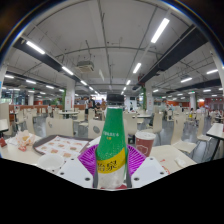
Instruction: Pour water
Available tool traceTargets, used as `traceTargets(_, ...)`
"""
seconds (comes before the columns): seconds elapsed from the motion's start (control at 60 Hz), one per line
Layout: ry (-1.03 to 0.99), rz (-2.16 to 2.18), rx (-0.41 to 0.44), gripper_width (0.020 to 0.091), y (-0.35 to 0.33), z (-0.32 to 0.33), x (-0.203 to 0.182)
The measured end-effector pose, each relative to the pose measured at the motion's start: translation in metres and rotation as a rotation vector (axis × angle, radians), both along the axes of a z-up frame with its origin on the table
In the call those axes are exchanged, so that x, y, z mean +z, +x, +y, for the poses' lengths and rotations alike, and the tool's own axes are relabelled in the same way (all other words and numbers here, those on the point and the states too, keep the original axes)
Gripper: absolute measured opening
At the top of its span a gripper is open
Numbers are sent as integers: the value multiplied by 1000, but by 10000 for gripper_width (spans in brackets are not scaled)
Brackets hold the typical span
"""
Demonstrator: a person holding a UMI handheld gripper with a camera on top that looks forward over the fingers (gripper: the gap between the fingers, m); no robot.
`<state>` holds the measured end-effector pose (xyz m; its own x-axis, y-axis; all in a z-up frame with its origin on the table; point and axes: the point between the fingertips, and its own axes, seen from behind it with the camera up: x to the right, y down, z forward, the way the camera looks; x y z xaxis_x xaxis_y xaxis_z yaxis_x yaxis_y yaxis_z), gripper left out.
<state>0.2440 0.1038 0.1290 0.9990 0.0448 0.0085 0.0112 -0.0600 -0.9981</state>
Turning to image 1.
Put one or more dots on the red paper cup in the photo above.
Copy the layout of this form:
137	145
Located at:
145	142

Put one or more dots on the group of ceiling strip lights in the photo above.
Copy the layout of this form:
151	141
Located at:
160	30

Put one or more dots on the person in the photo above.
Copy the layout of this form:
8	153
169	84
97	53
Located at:
87	104

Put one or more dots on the crumpled clear plastic wrapper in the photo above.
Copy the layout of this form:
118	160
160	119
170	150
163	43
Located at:
180	162

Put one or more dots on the white folded napkin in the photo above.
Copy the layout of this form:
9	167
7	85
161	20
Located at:
95	140

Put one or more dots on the white black-legged side table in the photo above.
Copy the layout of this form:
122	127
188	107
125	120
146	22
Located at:
216	130

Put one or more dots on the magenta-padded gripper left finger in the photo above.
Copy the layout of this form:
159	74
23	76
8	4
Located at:
75	171

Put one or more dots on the green-labelled clear drink bottle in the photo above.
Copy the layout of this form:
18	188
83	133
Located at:
111	150

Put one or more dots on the crumpled orange-white food wrapper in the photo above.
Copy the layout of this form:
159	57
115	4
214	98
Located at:
25	140

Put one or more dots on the ceiling air conditioning unit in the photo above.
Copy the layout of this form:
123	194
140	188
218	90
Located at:
85	65

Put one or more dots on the small red table sign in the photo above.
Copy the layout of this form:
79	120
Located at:
2	141

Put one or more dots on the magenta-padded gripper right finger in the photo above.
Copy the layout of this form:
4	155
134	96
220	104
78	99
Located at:
148	170

